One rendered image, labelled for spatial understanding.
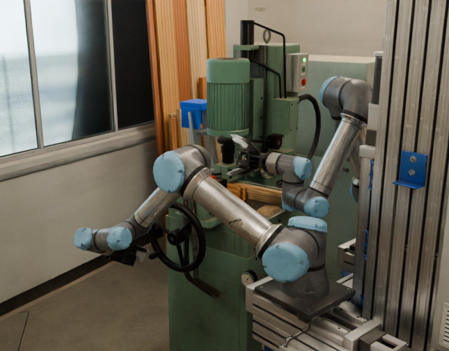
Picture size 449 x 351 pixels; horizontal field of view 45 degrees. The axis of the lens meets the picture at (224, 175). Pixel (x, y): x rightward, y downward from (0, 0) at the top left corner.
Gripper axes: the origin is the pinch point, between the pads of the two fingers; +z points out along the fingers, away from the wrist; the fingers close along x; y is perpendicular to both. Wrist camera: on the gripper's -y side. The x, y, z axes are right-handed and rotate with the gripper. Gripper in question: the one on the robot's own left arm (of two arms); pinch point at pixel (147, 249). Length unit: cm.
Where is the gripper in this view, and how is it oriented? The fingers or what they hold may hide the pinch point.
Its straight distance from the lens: 216.5
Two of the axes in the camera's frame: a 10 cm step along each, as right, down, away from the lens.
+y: -3.0, 9.4, -1.5
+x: 8.0, 1.6, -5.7
